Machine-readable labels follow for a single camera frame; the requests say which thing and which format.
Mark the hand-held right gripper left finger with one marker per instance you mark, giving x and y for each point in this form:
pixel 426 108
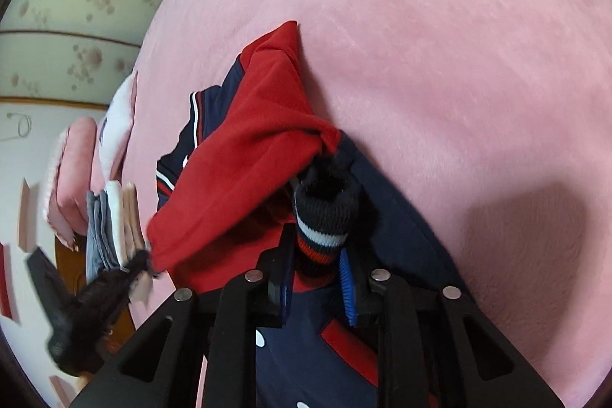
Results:
pixel 286 293

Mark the folded pink towel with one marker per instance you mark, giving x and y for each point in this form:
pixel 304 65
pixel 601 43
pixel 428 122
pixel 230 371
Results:
pixel 76 178

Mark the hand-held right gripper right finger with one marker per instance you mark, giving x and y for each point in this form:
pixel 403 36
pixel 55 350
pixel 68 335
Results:
pixel 349 293

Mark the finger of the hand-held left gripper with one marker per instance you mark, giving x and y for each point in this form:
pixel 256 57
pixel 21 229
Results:
pixel 119 281

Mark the cream floral wardrobe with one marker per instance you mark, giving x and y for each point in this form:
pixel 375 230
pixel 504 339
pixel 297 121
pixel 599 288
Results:
pixel 71 6

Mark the stack of folded clothes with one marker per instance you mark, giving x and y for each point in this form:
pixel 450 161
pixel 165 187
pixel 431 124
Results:
pixel 112 226

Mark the white cloth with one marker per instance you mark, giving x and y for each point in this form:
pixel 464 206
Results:
pixel 117 125

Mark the pink fleece blanket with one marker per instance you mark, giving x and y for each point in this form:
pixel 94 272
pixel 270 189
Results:
pixel 430 54

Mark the red and navy jacket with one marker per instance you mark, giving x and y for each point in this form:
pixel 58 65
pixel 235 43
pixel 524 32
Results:
pixel 239 149

